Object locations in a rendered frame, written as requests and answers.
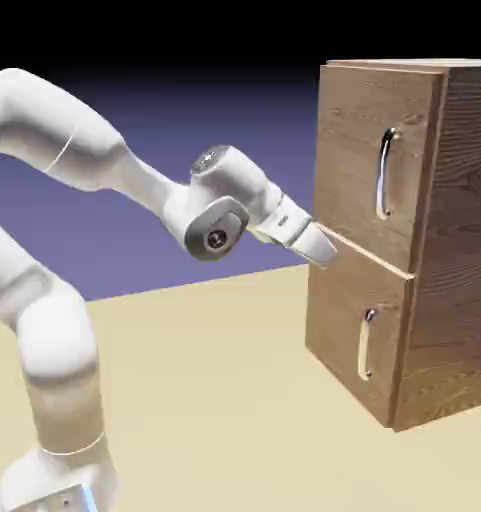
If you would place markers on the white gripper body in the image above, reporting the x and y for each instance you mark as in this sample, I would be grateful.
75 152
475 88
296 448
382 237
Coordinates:
312 244

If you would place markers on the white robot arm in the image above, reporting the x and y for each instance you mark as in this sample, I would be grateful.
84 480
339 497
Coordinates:
64 132

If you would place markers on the small wooden cabinet door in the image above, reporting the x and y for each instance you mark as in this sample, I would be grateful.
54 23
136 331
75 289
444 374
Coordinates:
336 332

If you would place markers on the large wooden cabinet door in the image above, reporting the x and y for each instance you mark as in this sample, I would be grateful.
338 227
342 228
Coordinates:
348 160

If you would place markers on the wooden cabinet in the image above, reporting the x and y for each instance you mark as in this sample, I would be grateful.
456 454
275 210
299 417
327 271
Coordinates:
456 240

